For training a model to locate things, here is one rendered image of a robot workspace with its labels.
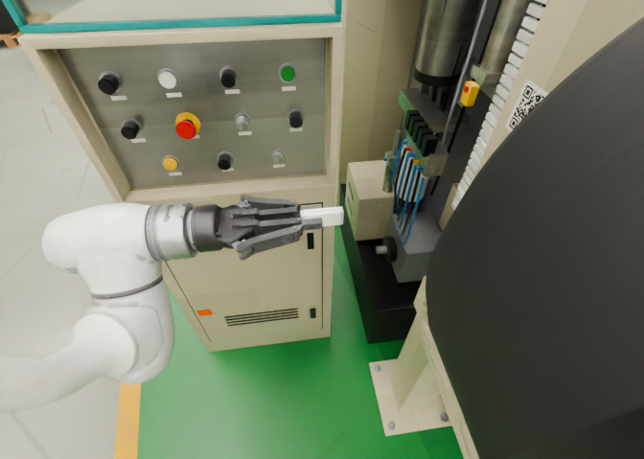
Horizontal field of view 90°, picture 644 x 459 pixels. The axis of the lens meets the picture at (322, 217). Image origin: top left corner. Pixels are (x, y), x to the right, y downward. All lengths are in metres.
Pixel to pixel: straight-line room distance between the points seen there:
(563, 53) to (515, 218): 0.31
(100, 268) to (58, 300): 1.57
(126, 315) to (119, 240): 0.11
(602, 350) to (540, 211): 0.08
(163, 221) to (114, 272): 0.10
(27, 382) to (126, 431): 1.17
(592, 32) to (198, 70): 0.62
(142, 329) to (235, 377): 1.02
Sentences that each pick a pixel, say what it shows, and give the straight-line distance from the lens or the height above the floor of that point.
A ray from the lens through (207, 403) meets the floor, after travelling 1.56.
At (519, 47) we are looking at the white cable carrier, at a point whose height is 1.28.
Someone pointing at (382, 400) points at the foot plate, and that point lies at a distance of 1.50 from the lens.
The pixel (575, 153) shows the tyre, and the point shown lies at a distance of 0.23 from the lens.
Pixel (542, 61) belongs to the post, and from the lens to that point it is 0.55.
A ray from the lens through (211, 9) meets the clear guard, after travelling 0.70.
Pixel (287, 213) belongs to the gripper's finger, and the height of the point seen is 1.07.
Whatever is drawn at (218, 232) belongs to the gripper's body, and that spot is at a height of 1.07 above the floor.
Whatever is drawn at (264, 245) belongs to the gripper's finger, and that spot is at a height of 1.06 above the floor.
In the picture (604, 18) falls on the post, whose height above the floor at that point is 1.35.
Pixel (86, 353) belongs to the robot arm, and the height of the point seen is 1.02.
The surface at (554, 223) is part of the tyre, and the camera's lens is 0.23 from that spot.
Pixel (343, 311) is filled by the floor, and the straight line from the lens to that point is 1.64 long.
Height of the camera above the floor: 1.44
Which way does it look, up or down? 45 degrees down
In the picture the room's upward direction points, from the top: straight up
